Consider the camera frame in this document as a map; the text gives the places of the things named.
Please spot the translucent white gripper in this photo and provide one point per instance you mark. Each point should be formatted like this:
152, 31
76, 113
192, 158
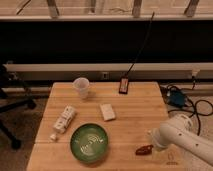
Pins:
155, 151

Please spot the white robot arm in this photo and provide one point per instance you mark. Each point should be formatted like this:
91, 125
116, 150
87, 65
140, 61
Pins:
176, 130

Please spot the green ceramic bowl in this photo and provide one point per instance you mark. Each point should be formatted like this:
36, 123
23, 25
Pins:
89, 143

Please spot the translucent white cup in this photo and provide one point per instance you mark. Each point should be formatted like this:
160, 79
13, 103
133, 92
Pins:
81, 85

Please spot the blue box on floor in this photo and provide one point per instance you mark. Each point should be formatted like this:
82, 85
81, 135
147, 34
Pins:
177, 98

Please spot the white rectangular sponge block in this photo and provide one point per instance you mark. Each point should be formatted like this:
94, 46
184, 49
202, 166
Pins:
107, 112

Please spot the black red handheld device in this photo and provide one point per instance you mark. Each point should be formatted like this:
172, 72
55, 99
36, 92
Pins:
123, 86

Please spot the white tube with cap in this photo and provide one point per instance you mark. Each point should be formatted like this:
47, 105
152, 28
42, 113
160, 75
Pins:
63, 122

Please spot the black office chair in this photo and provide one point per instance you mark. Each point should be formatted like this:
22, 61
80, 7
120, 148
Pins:
5, 77

